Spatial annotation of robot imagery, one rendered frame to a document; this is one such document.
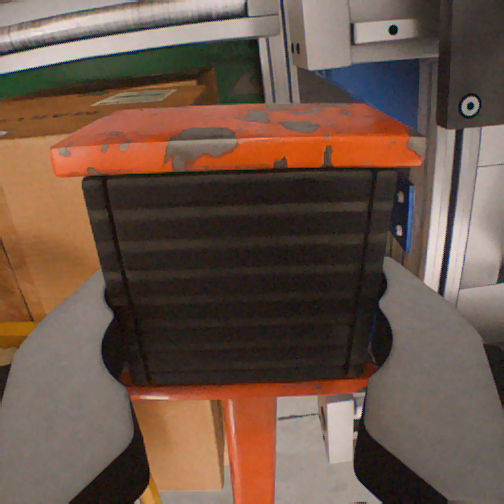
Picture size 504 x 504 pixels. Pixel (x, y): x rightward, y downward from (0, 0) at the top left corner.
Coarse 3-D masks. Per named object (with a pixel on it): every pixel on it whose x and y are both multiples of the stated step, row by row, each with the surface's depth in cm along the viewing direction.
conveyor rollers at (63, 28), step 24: (0, 0) 59; (144, 0) 61; (168, 0) 61; (192, 0) 61; (216, 0) 61; (240, 0) 61; (24, 24) 61; (48, 24) 61; (72, 24) 61; (96, 24) 61; (120, 24) 62; (144, 24) 63; (168, 24) 63; (0, 48) 62; (24, 48) 64
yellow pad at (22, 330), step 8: (0, 328) 29; (8, 328) 29; (16, 328) 29; (24, 328) 29; (32, 328) 29; (0, 336) 28; (8, 336) 28; (16, 336) 28; (24, 336) 28; (0, 344) 28; (8, 344) 28; (16, 344) 28; (152, 480) 40; (152, 488) 40; (144, 496) 40; (152, 496) 40
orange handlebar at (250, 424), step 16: (224, 400) 14; (240, 400) 14; (256, 400) 14; (272, 400) 14; (224, 416) 15; (240, 416) 15; (256, 416) 15; (272, 416) 15; (240, 432) 15; (256, 432) 15; (272, 432) 16; (240, 448) 16; (256, 448) 16; (272, 448) 16; (240, 464) 16; (256, 464) 16; (272, 464) 17; (240, 480) 17; (256, 480) 17; (272, 480) 17; (240, 496) 18; (256, 496) 18; (272, 496) 18
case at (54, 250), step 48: (96, 96) 60; (144, 96) 55; (192, 96) 52; (0, 144) 33; (48, 144) 33; (0, 192) 35; (48, 192) 36; (0, 240) 38; (48, 240) 38; (0, 288) 41; (48, 288) 41; (144, 432) 54; (192, 432) 54; (192, 480) 60
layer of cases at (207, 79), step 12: (180, 72) 99; (192, 72) 92; (204, 72) 86; (96, 84) 97; (108, 84) 89; (120, 84) 82; (132, 84) 77; (144, 84) 72; (156, 84) 68; (168, 84) 68; (180, 84) 68; (192, 84) 68; (204, 84) 79; (24, 96) 99; (36, 96) 88; (48, 96) 80
